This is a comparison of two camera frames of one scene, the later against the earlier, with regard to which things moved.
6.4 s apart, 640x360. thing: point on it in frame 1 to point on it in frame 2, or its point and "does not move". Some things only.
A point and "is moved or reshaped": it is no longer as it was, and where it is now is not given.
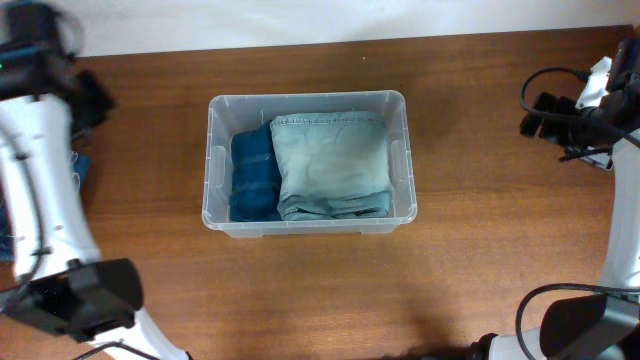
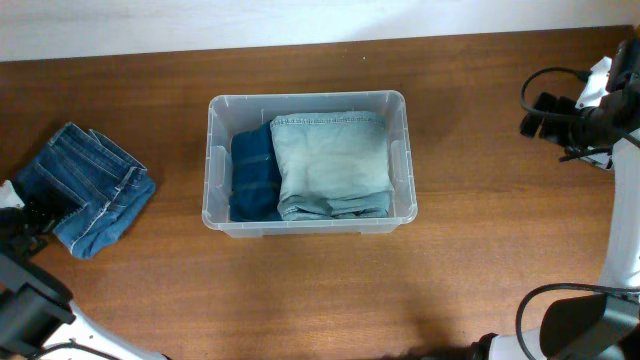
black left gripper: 101,97 to 43,221
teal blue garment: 255,193 does not move
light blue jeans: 334,165 does not move
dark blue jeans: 81,167 is moved or reshaped
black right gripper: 549,104 does not move
